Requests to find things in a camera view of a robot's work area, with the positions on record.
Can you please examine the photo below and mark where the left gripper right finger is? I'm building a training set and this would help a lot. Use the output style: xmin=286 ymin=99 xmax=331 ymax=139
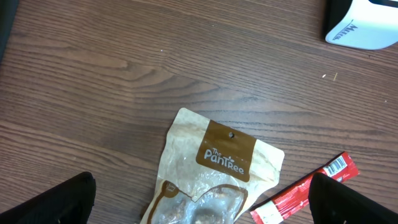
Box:
xmin=308 ymin=173 xmax=397 ymax=224

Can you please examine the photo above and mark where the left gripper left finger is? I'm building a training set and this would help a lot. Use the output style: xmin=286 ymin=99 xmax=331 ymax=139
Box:
xmin=1 ymin=172 xmax=96 ymax=224

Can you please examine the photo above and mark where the red snack bar wrapper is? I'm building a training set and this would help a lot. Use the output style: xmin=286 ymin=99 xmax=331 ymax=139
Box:
xmin=250 ymin=152 xmax=359 ymax=224

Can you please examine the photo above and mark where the brown Pantree snack pouch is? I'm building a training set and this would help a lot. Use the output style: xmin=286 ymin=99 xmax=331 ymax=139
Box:
xmin=141 ymin=108 xmax=285 ymax=223

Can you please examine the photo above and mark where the white barcode scanner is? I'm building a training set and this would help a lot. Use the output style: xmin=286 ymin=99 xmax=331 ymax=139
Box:
xmin=323 ymin=0 xmax=397 ymax=50

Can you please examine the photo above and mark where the grey plastic mesh basket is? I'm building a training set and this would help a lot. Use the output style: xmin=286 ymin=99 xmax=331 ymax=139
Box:
xmin=0 ymin=0 xmax=19 ymax=61

